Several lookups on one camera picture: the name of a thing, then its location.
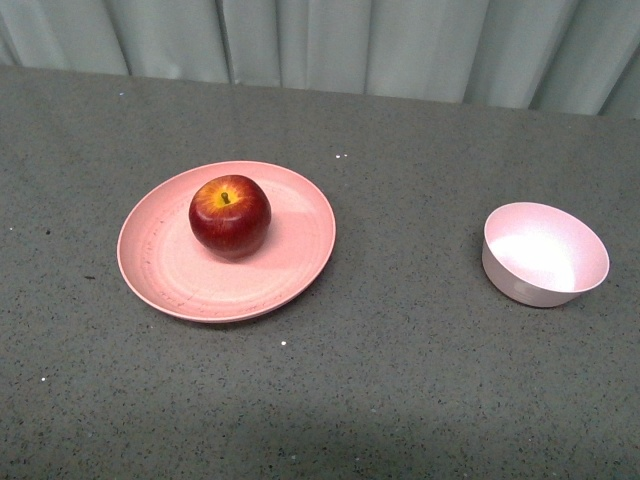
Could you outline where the light pink bowl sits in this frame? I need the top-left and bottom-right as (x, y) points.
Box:
(482, 202), (610, 308)

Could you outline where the pink round plate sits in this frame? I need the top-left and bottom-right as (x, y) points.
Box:
(117, 160), (336, 323)

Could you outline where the red yellow apple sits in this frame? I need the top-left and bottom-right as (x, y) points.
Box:
(188, 174), (271, 260)

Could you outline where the white pleated curtain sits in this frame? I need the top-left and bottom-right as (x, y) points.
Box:
(1, 1), (639, 118)

